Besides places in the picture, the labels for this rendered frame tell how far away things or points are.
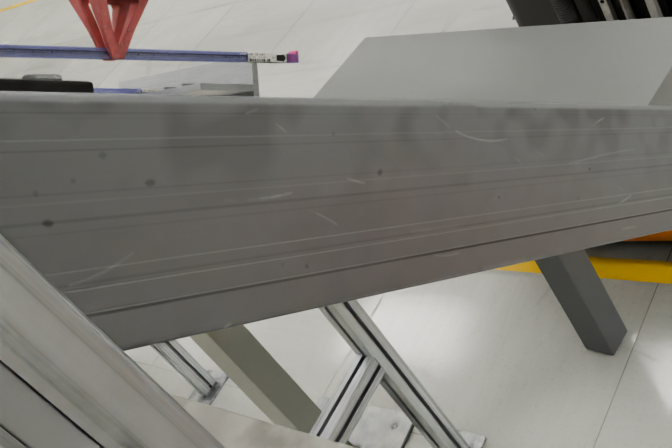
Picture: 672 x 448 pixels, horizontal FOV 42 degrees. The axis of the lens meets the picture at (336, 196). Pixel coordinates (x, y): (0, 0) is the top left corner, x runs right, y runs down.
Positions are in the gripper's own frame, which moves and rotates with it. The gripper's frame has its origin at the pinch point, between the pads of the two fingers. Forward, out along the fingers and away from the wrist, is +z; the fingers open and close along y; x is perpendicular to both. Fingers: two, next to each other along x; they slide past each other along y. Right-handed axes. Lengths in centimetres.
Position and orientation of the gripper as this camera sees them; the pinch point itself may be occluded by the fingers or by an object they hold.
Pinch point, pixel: (112, 51)
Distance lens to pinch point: 92.6
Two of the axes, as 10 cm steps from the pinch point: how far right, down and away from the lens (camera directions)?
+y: 7.1, 0.2, -7.0
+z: 0.5, 10.0, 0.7
